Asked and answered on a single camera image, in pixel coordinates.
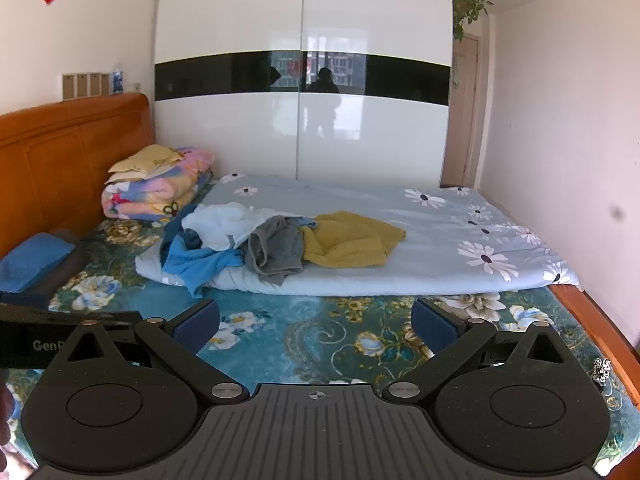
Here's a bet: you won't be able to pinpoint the white printed t-shirt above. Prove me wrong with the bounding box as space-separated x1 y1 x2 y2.
181 203 279 252

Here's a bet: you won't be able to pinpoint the teal floral bed blanket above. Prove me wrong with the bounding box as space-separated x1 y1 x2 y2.
4 179 629 476

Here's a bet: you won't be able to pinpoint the blue pillow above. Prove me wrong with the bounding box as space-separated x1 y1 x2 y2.
1 233 76 292

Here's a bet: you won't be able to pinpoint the blue fleece garment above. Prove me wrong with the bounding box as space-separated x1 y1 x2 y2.
160 217 316 298

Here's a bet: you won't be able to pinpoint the light blue daisy quilt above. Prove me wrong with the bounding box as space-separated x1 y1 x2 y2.
134 172 584 297

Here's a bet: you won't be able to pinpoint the grey sweatshirt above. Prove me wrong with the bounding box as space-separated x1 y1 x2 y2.
244 216 304 286

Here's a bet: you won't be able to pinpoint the folded colourful floral blanket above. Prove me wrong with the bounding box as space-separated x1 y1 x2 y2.
101 148 215 221

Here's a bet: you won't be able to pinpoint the mustard yellow knit sweater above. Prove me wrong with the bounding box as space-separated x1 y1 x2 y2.
299 210 406 269

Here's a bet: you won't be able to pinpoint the wooden room door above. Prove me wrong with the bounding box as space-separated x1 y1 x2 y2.
442 36 478 186

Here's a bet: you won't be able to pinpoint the orange wooden bed headboard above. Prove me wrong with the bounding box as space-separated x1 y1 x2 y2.
0 93 154 255

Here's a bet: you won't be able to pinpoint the yellow pillow on blanket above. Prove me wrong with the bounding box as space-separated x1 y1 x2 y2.
106 144 184 184

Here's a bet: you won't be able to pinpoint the beige boxes on headboard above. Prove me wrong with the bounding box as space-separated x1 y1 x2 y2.
61 73 111 101

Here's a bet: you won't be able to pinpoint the blue bottle on headboard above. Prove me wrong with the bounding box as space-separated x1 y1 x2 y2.
112 67 124 94

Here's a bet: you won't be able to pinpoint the white black glossy wardrobe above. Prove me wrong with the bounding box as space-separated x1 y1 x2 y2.
154 0 452 188

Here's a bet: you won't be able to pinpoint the hanging green plant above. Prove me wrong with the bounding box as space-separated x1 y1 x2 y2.
452 0 494 42

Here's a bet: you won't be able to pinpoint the orange wooden bed frame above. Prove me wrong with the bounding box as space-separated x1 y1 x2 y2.
548 284 639 408

